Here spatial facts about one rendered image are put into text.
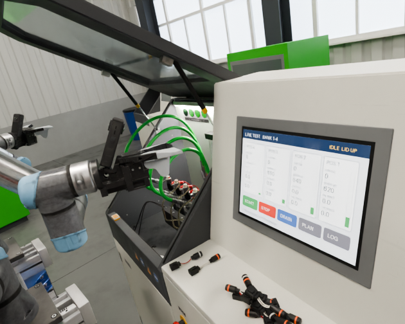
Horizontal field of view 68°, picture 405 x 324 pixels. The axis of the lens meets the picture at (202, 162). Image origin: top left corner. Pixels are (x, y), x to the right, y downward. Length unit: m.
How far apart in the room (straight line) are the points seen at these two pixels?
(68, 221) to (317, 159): 0.60
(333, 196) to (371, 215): 0.09
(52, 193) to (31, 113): 7.16
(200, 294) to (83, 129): 7.35
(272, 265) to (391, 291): 0.33
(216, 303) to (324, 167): 0.49
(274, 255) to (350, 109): 0.47
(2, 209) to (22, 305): 3.62
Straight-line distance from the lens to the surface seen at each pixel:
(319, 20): 5.20
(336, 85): 0.76
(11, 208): 4.66
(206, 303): 0.96
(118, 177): 0.71
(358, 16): 4.91
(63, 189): 0.71
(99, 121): 8.26
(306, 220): 0.83
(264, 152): 0.89
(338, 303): 0.86
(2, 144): 1.68
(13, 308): 1.04
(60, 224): 0.74
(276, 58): 3.80
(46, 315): 1.06
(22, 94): 7.79
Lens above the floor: 1.64
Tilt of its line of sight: 19 degrees down
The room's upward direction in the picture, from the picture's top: 11 degrees counter-clockwise
